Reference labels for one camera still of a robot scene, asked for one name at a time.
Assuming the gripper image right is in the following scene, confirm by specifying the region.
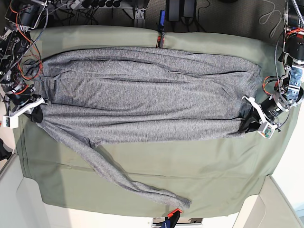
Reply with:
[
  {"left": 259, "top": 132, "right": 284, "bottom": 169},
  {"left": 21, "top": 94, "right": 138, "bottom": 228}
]
[{"left": 238, "top": 93, "right": 289, "bottom": 133}]

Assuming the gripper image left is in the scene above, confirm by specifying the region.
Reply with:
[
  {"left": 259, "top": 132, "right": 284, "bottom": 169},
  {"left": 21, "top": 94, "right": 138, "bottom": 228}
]
[{"left": 2, "top": 84, "right": 45, "bottom": 123}]

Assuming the grey heathered T-shirt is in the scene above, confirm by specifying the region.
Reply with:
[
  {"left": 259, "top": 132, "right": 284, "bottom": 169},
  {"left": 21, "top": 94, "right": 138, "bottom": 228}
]
[{"left": 34, "top": 47, "right": 261, "bottom": 209}]

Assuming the black object left edge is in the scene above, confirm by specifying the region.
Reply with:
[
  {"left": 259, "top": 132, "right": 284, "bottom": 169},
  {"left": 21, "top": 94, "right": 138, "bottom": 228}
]
[{"left": 0, "top": 139, "right": 12, "bottom": 161}]

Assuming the white power strip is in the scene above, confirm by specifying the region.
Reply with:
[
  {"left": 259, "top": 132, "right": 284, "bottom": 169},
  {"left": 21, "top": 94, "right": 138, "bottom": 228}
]
[{"left": 54, "top": 0, "right": 130, "bottom": 10}]

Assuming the orange black clamp top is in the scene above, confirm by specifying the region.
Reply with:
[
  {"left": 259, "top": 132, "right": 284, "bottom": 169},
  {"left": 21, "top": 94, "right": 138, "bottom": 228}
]
[{"left": 156, "top": 10, "right": 165, "bottom": 48}]

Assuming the orange black clamp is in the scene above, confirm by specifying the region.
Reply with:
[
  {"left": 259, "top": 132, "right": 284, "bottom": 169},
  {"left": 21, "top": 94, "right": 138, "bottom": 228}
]
[
  {"left": 161, "top": 209, "right": 182, "bottom": 228},
  {"left": 156, "top": 10, "right": 165, "bottom": 48}
]

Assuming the orange black clamp bottom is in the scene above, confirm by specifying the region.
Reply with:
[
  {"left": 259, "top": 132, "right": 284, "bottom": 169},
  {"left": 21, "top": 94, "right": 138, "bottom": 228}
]
[{"left": 161, "top": 209, "right": 182, "bottom": 228}]

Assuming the black power adapter right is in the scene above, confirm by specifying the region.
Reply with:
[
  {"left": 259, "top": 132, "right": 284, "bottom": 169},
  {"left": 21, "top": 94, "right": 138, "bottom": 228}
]
[{"left": 181, "top": 0, "right": 196, "bottom": 18}]

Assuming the black power adapter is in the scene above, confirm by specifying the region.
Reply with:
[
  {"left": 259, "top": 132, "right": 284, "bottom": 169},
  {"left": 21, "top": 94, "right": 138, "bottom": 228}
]
[
  {"left": 166, "top": 0, "right": 181, "bottom": 22},
  {"left": 181, "top": 0, "right": 196, "bottom": 18}
]

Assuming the black power adapter left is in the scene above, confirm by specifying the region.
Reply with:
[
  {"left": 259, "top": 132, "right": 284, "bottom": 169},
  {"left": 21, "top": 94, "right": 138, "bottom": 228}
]
[{"left": 166, "top": 0, "right": 181, "bottom": 22}]

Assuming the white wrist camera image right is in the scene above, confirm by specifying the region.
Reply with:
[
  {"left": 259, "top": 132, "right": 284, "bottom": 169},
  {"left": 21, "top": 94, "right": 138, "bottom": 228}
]
[{"left": 257, "top": 122, "right": 276, "bottom": 139}]

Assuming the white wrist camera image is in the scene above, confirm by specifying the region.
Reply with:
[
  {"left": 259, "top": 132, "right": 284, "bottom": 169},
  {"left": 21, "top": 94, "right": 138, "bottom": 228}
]
[
  {"left": 257, "top": 122, "right": 276, "bottom": 139},
  {"left": 2, "top": 115, "right": 19, "bottom": 129}
]

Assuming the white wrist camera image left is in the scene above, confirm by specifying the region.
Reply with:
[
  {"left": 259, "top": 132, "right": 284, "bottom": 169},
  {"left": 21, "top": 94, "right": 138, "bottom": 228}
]
[{"left": 2, "top": 115, "right": 19, "bottom": 129}]

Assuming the grey coiled cable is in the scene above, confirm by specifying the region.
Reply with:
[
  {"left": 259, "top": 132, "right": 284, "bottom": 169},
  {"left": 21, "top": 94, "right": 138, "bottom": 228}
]
[{"left": 258, "top": 0, "right": 285, "bottom": 39}]

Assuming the metal table bracket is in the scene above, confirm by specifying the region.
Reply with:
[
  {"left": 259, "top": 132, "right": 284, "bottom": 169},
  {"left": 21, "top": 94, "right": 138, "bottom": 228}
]
[{"left": 133, "top": 8, "right": 146, "bottom": 28}]

